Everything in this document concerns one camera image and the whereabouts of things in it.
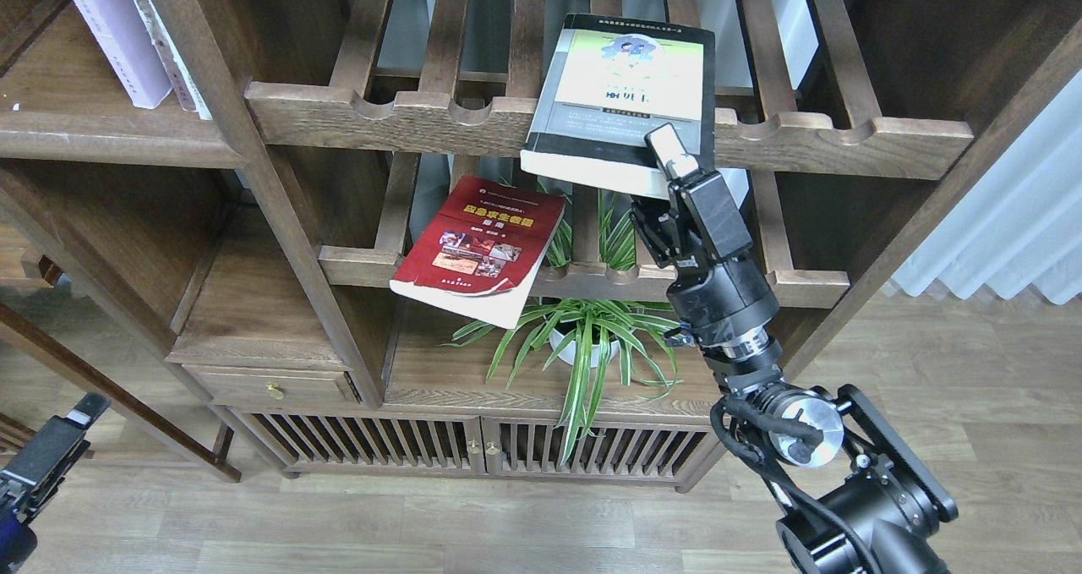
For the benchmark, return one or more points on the green spider plant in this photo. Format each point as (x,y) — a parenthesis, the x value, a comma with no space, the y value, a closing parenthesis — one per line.
(598,338)

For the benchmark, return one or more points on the black yellow-green cover book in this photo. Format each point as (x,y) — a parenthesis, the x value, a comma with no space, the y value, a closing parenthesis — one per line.
(611,81)

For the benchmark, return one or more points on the white curtain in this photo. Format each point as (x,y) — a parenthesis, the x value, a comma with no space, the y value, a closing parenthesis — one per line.
(1020,226)

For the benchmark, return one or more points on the white standing books on shelf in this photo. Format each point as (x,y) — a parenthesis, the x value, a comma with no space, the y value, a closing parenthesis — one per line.
(179,76)

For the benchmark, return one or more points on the red cover book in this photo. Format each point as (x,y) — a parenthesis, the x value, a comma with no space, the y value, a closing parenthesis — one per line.
(479,255)

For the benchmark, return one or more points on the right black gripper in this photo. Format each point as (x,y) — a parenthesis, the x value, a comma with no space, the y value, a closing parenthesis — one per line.
(720,295)

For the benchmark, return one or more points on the white lavender cover book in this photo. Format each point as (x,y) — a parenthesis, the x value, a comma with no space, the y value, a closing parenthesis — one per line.
(123,37)

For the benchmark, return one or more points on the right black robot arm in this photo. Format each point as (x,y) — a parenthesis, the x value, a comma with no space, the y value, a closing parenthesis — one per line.
(855,497)

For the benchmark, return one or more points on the dark wooden bookshelf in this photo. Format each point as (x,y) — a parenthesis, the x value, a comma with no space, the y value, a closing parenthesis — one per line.
(255,248)

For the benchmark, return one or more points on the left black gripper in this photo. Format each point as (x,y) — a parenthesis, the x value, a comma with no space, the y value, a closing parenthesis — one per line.
(33,477)

